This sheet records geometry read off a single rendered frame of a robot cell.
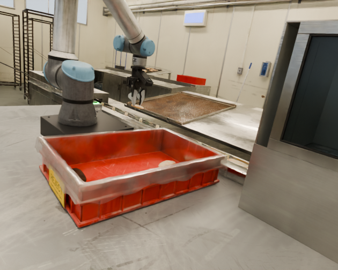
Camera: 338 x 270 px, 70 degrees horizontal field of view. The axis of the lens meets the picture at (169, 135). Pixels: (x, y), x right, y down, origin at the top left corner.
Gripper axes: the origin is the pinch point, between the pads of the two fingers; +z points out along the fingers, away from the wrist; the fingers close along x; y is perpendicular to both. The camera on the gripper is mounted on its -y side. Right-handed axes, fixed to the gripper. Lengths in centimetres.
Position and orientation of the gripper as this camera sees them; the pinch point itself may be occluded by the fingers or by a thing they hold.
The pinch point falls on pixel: (137, 104)
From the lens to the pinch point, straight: 136.0
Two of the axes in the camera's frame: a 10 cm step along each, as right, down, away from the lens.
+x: -7.2, 1.0, -6.9
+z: -1.4, 9.5, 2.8
